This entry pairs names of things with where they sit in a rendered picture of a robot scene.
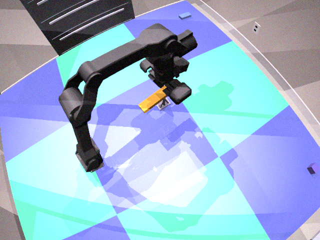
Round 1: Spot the yellow bar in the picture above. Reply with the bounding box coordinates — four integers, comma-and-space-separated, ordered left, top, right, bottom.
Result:
138, 85, 168, 113

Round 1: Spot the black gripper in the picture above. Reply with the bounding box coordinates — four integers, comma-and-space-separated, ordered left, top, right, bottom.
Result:
139, 59, 192, 105

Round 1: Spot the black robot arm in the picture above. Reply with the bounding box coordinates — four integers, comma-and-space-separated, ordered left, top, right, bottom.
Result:
58, 23, 198, 173

